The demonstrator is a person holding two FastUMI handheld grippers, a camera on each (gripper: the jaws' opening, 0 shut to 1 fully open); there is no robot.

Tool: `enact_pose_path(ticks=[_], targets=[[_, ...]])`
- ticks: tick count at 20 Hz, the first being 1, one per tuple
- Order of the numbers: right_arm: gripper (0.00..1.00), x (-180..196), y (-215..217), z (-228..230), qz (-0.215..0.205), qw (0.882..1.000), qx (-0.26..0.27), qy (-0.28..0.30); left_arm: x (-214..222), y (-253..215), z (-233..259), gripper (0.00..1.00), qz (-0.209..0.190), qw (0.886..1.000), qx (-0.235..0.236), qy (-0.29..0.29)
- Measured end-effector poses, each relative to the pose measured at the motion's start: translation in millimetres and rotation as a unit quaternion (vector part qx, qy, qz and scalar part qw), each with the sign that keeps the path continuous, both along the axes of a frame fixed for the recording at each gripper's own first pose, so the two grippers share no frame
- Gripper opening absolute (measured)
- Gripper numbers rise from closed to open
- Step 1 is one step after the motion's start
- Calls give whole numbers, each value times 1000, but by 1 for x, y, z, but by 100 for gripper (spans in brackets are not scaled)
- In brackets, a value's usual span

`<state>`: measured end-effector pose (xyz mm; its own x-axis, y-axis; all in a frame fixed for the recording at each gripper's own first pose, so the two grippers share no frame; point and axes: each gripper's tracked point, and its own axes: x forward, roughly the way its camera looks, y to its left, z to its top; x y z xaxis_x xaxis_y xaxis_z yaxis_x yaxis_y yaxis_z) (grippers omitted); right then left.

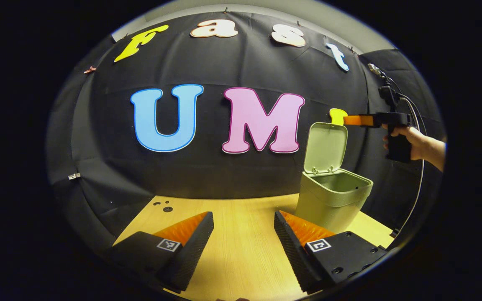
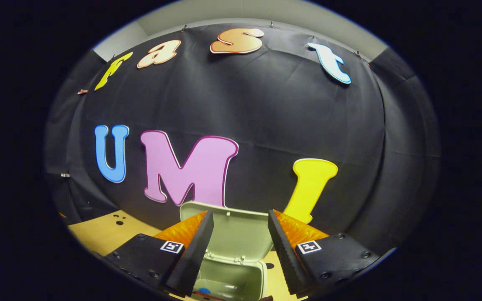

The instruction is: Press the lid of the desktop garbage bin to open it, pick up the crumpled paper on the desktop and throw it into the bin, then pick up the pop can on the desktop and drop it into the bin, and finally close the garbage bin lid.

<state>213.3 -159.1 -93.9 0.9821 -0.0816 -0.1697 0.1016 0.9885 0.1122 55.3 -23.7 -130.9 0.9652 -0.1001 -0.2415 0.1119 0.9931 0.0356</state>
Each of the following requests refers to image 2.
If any red pop can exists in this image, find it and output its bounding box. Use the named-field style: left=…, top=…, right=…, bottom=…
left=193, top=291, right=225, bottom=301

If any green desktop garbage bin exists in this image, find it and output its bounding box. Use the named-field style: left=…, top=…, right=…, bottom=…
left=179, top=201, right=274, bottom=301

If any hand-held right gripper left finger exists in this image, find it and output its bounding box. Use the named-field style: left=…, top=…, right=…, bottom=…
left=104, top=210, right=215, bottom=298

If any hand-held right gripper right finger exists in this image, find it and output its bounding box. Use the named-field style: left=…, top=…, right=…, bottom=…
left=267, top=209, right=382, bottom=299

